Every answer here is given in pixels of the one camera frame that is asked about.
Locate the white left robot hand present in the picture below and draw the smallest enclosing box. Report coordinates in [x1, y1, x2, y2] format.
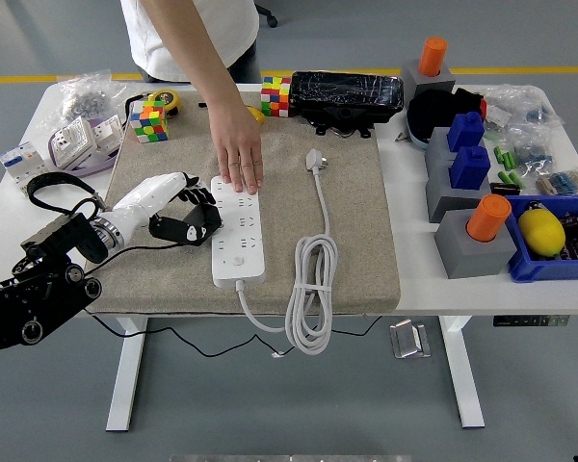
[106, 171, 222, 248]

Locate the person's right hand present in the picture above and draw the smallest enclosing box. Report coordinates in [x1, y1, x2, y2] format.
[206, 103, 265, 196]

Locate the black plug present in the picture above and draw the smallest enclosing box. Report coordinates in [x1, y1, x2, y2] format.
[182, 204, 223, 237]

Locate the white power strip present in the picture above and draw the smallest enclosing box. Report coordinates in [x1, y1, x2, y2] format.
[209, 175, 266, 289]

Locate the tall multicolour puzzle cube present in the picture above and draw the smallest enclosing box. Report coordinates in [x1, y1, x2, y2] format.
[260, 75, 293, 118]

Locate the purple tray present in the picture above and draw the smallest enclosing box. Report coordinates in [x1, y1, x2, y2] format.
[47, 114, 126, 180]

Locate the green and orange puzzle cube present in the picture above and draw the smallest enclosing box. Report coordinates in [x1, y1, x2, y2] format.
[128, 98, 170, 144]

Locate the yellow and black tape measure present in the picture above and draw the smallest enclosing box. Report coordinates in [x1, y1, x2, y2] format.
[146, 90, 183, 117]

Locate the clear bag of screws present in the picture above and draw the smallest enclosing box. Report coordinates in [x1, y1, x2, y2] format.
[53, 69, 142, 129]

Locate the black film-wrapped box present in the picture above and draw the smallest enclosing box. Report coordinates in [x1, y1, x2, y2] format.
[288, 70, 405, 116]

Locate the person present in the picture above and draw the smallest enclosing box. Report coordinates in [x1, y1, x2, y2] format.
[119, 0, 262, 84]

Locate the white and blue circuit breaker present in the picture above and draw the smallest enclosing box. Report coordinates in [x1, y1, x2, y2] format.
[0, 140, 57, 196]

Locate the grey-brown mat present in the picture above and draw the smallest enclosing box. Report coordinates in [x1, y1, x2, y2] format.
[79, 90, 401, 317]

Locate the black office chair base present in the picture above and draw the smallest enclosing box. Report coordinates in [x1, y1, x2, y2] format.
[254, 3, 279, 28]

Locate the white table leg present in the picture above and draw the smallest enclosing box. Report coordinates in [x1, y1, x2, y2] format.
[437, 316, 486, 429]
[105, 317, 149, 432]

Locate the black table control panel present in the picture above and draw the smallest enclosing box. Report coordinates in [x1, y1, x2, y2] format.
[492, 315, 570, 328]

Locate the light blue bowl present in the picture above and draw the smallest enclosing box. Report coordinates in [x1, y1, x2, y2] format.
[404, 110, 433, 151]

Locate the yellow floor tape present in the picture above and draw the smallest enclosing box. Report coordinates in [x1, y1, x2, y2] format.
[0, 64, 578, 86]

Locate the blue plastic bin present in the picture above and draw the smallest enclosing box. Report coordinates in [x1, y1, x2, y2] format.
[503, 193, 578, 284]

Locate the black cloth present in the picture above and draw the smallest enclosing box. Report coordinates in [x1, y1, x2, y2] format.
[407, 88, 487, 145]

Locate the grey stepped block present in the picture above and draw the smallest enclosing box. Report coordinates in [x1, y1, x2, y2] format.
[423, 125, 502, 224]

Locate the orange cylinder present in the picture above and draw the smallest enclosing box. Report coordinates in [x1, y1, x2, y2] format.
[465, 193, 512, 243]
[417, 37, 449, 77]

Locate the blue block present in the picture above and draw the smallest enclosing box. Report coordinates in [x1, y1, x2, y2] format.
[449, 145, 491, 191]
[446, 111, 486, 153]

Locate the yellow lemon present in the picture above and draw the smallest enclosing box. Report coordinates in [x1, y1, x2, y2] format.
[517, 207, 566, 257]

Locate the clear bag of white parts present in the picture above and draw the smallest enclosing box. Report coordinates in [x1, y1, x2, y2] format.
[481, 85, 567, 129]

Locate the clear bag of resistors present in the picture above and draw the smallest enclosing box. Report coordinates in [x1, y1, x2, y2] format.
[534, 166, 578, 197]

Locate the clear bag of blue parts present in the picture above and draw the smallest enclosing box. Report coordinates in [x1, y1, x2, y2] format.
[508, 127, 560, 174]

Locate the white wall socket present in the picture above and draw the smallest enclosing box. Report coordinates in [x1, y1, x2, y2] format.
[92, 115, 125, 155]
[49, 115, 100, 169]

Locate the white power strip cord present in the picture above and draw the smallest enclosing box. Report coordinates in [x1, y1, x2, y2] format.
[234, 147, 339, 356]

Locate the black plastic bracket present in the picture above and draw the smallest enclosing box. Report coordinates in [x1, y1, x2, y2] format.
[300, 104, 400, 140]

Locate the thin black plug cord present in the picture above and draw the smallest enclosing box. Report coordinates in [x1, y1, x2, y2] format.
[84, 240, 384, 360]

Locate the silver metal bracket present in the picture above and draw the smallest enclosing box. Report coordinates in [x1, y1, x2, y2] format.
[388, 318, 433, 360]

